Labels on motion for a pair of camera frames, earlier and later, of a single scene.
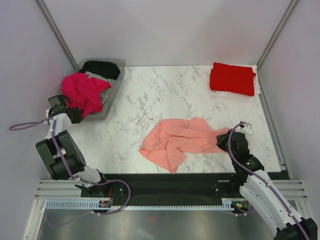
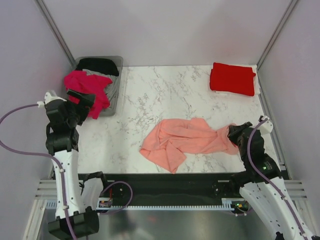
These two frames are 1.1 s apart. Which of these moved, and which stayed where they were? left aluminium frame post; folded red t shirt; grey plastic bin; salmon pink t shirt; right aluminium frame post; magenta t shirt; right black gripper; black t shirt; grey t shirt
Moved: grey plastic bin; grey t shirt; right black gripper
Stayed: right aluminium frame post; magenta t shirt; salmon pink t shirt; folded red t shirt; black t shirt; left aluminium frame post
